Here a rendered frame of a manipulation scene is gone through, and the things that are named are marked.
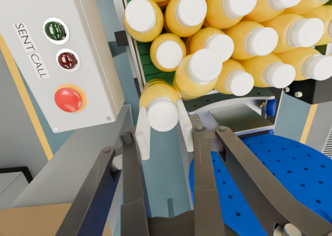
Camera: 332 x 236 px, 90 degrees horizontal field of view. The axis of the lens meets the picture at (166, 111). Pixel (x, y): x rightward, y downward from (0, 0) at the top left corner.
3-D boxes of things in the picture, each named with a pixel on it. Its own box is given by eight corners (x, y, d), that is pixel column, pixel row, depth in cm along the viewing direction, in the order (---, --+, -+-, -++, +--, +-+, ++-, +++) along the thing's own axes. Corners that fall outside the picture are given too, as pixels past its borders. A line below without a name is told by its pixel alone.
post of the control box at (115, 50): (134, 46, 123) (78, 68, 32) (133, 40, 122) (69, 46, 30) (140, 45, 123) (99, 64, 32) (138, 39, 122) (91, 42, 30)
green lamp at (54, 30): (52, 42, 21) (47, 42, 20) (44, 23, 20) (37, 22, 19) (69, 39, 21) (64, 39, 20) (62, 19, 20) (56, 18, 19)
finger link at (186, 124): (184, 126, 15) (191, 124, 15) (175, 99, 21) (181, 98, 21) (187, 153, 16) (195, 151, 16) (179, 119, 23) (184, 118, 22)
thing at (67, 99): (64, 112, 25) (60, 115, 24) (53, 88, 23) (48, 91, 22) (88, 107, 25) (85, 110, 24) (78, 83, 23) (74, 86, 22)
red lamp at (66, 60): (64, 70, 22) (60, 71, 21) (57, 53, 21) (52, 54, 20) (80, 67, 22) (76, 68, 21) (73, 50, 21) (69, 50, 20)
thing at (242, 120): (208, 118, 46) (226, 143, 35) (207, 110, 45) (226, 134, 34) (244, 111, 46) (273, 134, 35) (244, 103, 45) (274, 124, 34)
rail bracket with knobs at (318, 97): (273, 93, 48) (303, 107, 38) (276, 68, 45) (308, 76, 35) (308, 87, 47) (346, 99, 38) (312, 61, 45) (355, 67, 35)
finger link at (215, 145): (196, 142, 14) (232, 136, 14) (186, 116, 18) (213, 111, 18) (198, 157, 14) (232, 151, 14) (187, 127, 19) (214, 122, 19)
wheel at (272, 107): (265, 118, 42) (274, 119, 41) (266, 102, 40) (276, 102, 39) (267, 110, 45) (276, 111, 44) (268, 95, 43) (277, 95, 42)
